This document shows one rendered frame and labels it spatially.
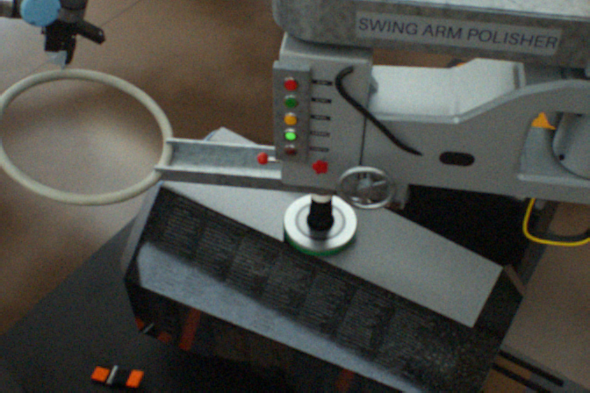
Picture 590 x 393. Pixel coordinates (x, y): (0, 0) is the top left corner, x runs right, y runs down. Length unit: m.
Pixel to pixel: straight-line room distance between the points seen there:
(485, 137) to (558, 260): 1.65
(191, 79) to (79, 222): 1.11
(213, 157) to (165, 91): 1.90
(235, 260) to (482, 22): 1.07
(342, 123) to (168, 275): 0.88
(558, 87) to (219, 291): 1.15
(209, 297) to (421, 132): 0.89
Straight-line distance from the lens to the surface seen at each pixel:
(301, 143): 1.62
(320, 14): 1.42
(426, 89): 1.66
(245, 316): 2.10
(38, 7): 1.72
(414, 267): 2.00
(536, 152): 1.79
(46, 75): 2.11
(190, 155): 1.98
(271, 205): 2.12
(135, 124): 3.66
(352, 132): 1.60
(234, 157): 1.95
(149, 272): 2.24
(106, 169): 3.45
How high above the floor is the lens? 2.40
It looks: 46 degrees down
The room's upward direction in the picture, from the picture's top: 2 degrees clockwise
